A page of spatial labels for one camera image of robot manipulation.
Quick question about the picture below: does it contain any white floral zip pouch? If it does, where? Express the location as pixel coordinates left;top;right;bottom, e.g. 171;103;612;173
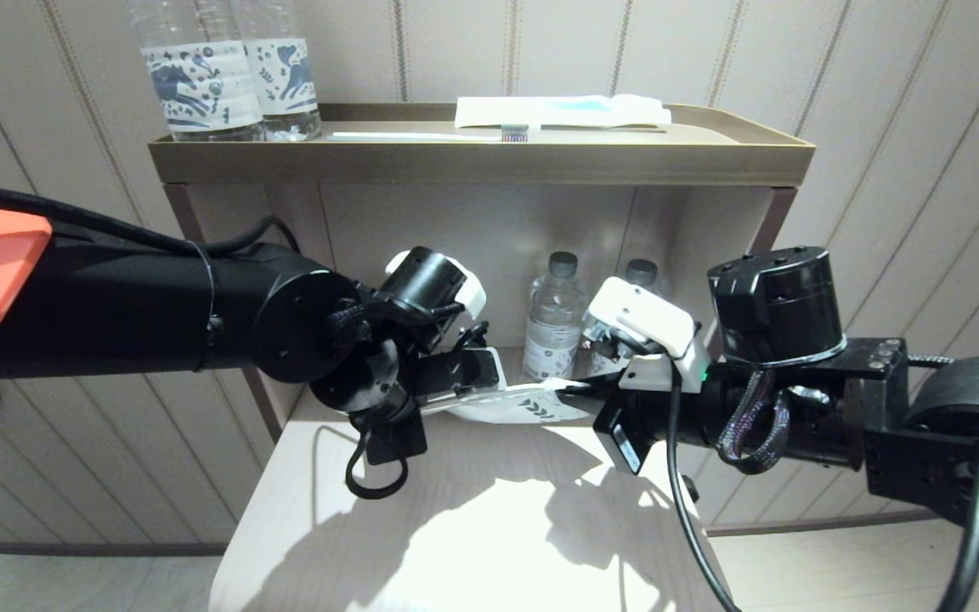
422;378;618;424

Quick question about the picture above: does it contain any small clear water bottle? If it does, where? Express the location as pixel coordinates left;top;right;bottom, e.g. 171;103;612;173
523;252;590;382
587;259;665;379

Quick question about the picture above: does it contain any beige wooden shelf cabinet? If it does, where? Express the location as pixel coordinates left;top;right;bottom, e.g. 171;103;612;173
165;183;796;434

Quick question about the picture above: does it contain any brown metal shelf tray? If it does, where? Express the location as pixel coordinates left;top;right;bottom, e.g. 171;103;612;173
148;104;818;186

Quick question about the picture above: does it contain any white wrapped blue toothbrush pack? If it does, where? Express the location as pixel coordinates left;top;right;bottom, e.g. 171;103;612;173
456;95;673;130

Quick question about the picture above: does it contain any white toothbrush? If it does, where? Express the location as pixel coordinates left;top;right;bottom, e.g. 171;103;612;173
328;125;531;143

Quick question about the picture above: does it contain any large bottle blue deer label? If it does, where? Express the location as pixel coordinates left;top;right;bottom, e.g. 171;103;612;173
128;0;268;143
230;0;323;141

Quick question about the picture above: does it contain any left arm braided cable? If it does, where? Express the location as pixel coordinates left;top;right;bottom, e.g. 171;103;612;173
328;302;410;501

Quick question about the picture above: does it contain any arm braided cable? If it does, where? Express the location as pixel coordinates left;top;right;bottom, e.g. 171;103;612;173
717;367;792;475
328;302;410;501

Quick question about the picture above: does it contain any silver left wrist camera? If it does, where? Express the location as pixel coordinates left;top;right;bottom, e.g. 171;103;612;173
411;347;505;400

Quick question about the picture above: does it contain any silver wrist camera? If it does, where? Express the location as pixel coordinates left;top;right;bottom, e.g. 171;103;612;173
411;347;505;400
583;276;711;394

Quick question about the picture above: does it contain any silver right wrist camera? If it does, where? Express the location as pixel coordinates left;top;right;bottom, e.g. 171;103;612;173
583;276;711;394

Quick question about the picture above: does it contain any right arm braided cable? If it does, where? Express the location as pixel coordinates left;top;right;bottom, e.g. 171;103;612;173
717;367;792;475

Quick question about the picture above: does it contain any left arm smooth black cable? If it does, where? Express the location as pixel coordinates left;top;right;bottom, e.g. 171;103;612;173
0;180;302;258

